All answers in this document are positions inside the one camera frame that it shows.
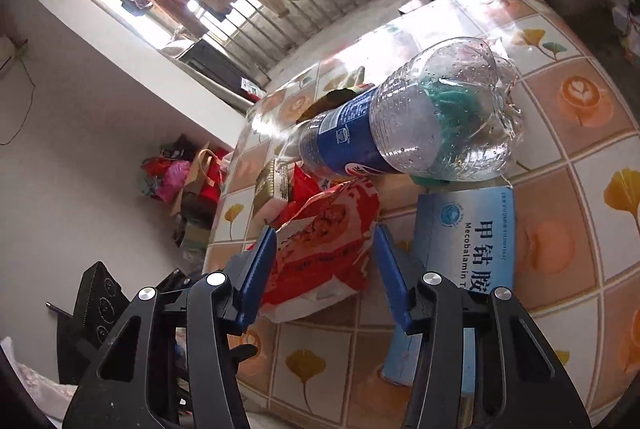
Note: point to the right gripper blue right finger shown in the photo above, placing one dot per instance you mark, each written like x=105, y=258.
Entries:
x=396, y=273

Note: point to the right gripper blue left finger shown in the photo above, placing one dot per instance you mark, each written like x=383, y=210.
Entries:
x=257, y=265

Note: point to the red snack bag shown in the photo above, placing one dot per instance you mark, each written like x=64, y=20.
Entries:
x=324, y=248

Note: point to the blue medicine box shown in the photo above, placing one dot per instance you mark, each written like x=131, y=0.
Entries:
x=468, y=237

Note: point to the clear plastic soda bottle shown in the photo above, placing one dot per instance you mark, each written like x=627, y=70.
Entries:
x=445, y=115

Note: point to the gold tissue pack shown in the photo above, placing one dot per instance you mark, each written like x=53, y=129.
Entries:
x=272, y=192

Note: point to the pile of colourful bags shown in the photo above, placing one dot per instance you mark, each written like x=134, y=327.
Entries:
x=188, y=179

